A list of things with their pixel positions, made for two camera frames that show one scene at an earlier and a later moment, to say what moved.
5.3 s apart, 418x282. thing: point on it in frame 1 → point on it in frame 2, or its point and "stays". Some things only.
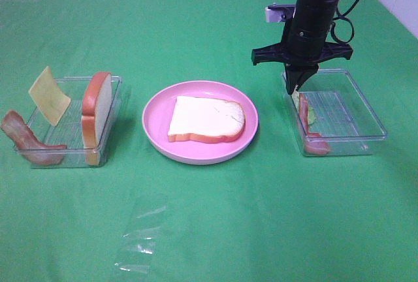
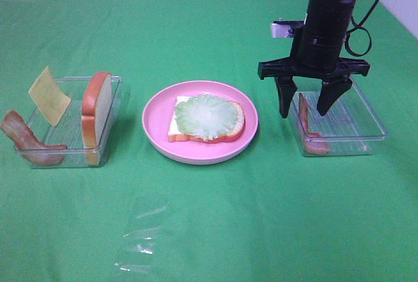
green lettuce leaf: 311,114 → 206,116
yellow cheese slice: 49,96 stays
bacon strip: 28,143 stays
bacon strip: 315,143 stays
